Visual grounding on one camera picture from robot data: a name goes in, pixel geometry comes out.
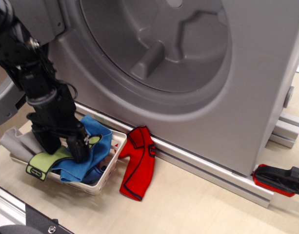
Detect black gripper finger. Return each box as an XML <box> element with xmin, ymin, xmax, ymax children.
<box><xmin>32</xmin><ymin>130</ymin><xmax>61</xmax><ymax>154</ymax></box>
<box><xmin>67</xmin><ymin>136</ymin><xmax>90</xmax><ymax>163</ymax></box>

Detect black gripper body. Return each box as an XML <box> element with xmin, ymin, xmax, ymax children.
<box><xmin>27</xmin><ymin>84</ymin><xmax>88</xmax><ymax>139</ymax></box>

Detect green felt sock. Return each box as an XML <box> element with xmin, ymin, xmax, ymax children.
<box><xmin>25</xmin><ymin>134</ymin><xmax>103</xmax><ymax>182</ymax></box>

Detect light blue cloth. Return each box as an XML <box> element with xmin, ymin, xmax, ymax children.
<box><xmin>52</xmin><ymin>115</ymin><xmax>112</xmax><ymax>182</ymax></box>

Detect dark blue felt garment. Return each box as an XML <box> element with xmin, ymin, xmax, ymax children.
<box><xmin>81</xmin><ymin>165</ymin><xmax>107</xmax><ymax>184</ymax></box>

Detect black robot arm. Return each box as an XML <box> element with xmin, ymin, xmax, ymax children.
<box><xmin>0</xmin><ymin>0</ymin><xmax>89</xmax><ymax>163</ymax></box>

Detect white plastic laundry basket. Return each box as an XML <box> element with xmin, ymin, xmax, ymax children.
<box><xmin>10</xmin><ymin>131</ymin><xmax>126</xmax><ymax>195</ymax></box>

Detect grey round machine door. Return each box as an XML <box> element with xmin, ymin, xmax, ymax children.
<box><xmin>0</xmin><ymin>77</ymin><xmax>25</xmax><ymax>126</ymax></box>

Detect grey toy washing machine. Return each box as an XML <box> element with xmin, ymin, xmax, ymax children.
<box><xmin>50</xmin><ymin>0</ymin><xmax>299</xmax><ymax>175</ymax></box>

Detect grey cloth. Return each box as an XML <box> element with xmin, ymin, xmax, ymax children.
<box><xmin>0</xmin><ymin>127</ymin><xmax>44</xmax><ymax>162</ymax></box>

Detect red felt shirt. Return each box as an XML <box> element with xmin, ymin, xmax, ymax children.
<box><xmin>119</xmin><ymin>126</ymin><xmax>156</xmax><ymax>201</ymax></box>

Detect aluminium side profile block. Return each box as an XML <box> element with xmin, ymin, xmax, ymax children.
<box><xmin>269</xmin><ymin>112</ymin><xmax>299</xmax><ymax>149</ymax></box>

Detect red black clamp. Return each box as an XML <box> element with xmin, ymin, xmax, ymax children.
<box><xmin>252</xmin><ymin>164</ymin><xmax>299</xmax><ymax>197</ymax></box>

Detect black bracket with screw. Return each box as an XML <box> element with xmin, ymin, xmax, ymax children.
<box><xmin>25</xmin><ymin>204</ymin><xmax>73</xmax><ymax>234</ymax></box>

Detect aluminium table edge rail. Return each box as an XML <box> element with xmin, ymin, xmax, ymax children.
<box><xmin>0</xmin><ymin>187</ymin><xmax>26</xmax><ymax>226</ymax></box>

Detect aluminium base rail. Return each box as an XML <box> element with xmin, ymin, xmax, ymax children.
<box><xmin>77</xmin><ymin>101</ymin><xmax>274</xmax><ymax>207</ymax></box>

